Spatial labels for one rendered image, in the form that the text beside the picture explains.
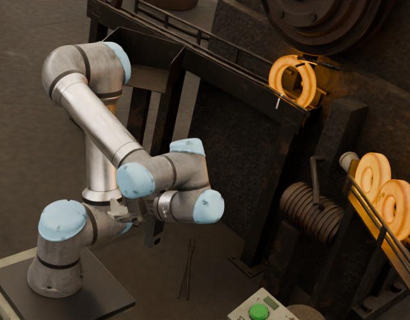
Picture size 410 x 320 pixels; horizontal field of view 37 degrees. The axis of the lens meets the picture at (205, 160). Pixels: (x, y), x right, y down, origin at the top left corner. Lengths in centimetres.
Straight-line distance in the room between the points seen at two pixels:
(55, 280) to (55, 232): 15
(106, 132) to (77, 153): 154
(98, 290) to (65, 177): 105
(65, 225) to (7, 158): 126
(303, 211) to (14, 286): 88
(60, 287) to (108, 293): 14
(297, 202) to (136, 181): 81
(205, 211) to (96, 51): 50
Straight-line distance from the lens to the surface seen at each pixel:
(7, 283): 177
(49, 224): 162
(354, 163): 185
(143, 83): 224
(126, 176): 128
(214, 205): 138
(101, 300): 174
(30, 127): 306
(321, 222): 193
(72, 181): 271
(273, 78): 217
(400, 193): 163
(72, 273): 171
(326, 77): 212
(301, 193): 198
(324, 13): 188
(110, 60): 158
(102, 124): 137
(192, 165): 136
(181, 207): 140
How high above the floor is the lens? 155
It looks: 31 degrees down
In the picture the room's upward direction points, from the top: 14 degrees clockwise
